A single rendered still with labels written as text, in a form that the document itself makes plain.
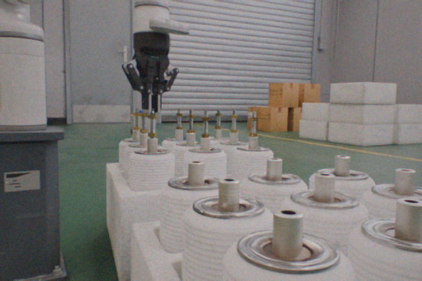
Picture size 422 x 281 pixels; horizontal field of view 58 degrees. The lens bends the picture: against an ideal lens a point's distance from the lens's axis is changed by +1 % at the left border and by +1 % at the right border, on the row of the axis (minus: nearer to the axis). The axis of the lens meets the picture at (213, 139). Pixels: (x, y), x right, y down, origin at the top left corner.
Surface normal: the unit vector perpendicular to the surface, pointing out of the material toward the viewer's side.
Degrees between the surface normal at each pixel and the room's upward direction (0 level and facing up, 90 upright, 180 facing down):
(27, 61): 90
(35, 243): 90
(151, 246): 0
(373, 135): 90
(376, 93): 90
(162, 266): 0
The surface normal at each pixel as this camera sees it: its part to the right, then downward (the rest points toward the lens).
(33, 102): 0.83, 0.07
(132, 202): 0.33, 0.10
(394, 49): -0.90, 0.03
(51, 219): 0.95, 0.05
